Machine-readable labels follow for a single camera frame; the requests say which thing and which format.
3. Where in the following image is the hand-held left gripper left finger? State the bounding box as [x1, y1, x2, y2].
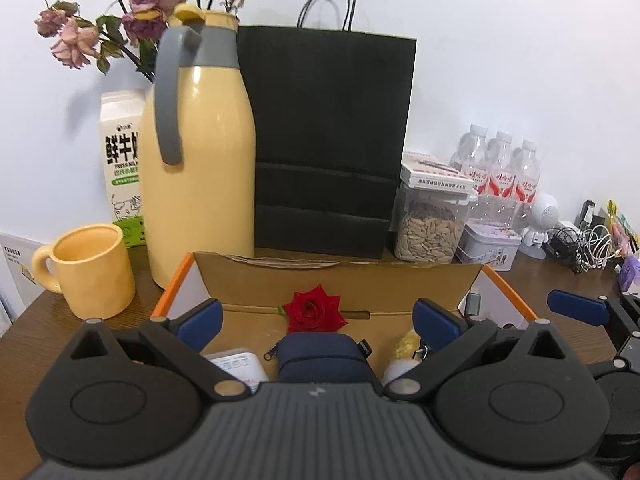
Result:
[70, 300, 251, 403]

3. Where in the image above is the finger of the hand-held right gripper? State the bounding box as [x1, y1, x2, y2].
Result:
[546, 288, 640, 341]

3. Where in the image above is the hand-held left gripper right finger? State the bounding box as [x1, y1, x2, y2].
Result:
[382, 299, 563, 403]

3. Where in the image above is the plush sheep toy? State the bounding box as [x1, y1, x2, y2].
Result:
[382, 327, 427, 386]

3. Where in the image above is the orange cardboard box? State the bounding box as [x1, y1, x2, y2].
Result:
[150, 251, 538, 391]

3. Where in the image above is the purple tissue packet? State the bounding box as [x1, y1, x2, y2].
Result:
[617, 255, 640, 293]

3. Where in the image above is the red rose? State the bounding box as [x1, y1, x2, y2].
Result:
[277, 284, 371, 335]

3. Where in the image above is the navy zip pouch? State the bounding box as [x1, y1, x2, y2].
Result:
[265, 332, 376, 386]

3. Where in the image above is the clear seed container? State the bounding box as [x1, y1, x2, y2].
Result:
[392, 182, 478, 263]

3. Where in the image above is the printed tin box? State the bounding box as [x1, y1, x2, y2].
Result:
[456, 221, 522, 272]

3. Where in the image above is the colourful snack packet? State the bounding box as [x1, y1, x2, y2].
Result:
[606, 199, 640, 256]

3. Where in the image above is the white robot speaker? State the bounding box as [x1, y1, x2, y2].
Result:
[518, 191, 561, 259]

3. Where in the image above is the yellow mug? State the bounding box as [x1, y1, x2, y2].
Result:
[31, 223, 137, 320]

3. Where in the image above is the flat white box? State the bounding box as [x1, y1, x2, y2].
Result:
[400, 150, 481, 193]

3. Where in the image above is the yellow thermos jug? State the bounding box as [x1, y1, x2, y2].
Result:
[140, 4, 258, 291]

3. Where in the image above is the white milk carton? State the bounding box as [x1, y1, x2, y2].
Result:
[99, 90, 148, 250]

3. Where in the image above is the white board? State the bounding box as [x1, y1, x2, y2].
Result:
[0, 232, 46, 321]

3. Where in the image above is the black paper bag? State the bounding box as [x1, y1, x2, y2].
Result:
[236, 0, 417, 260]

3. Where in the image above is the black cable bundle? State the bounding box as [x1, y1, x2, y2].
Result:
[547, 227, 596, 273]

